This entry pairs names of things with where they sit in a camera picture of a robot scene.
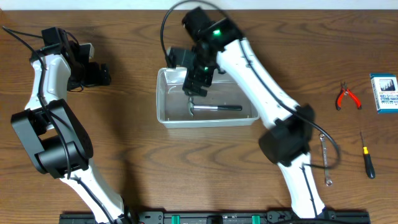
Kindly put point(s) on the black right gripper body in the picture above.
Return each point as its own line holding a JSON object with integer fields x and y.
{"x": 196, "y": 86}

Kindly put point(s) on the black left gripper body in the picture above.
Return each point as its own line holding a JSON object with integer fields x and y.
{"x": 101, "y": 73}

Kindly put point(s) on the small steel claw hammer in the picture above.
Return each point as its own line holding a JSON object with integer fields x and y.
{"x": 195, "y": 107}

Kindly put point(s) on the clear plastic container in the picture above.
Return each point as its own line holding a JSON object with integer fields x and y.
{"x": 171, "y": 102}

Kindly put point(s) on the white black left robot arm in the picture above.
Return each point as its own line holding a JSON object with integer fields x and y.
{"x": 52, "y": 136}

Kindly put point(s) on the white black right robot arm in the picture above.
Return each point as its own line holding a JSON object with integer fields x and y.
{"x": 222, "y": 46}

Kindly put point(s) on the silver combination wrench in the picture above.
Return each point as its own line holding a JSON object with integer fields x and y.
{"x": 328, "y": 180}

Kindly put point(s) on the blue white screwdriver box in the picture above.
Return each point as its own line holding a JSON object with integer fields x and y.
{"x": 384, "y": 87}

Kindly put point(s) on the black yellow screwdriver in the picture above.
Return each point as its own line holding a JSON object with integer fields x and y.
{"x": 369, "y": 168}

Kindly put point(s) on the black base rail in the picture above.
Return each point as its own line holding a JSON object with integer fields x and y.
{"x": 268, "y": 217}

